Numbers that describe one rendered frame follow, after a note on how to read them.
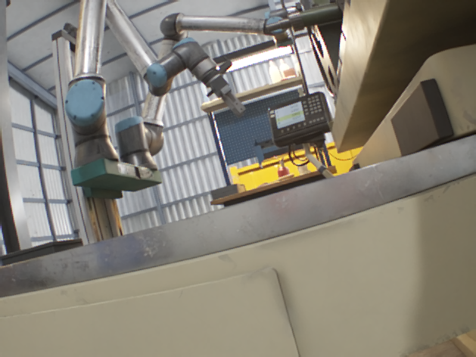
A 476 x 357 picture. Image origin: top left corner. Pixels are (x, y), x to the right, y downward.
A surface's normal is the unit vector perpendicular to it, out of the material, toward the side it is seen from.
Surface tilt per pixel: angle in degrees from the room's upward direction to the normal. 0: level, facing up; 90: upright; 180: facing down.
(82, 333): 90
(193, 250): 90
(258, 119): 90
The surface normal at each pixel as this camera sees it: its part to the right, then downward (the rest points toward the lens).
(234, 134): -0.20, -0.03
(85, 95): 0.27, -0.07
